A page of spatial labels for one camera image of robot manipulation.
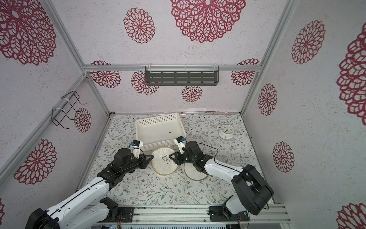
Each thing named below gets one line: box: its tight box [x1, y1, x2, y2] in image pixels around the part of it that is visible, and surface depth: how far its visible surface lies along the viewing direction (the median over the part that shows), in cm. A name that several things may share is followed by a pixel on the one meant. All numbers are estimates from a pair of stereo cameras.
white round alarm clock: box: [216, 123, 235, 140], surface depth 106 cm
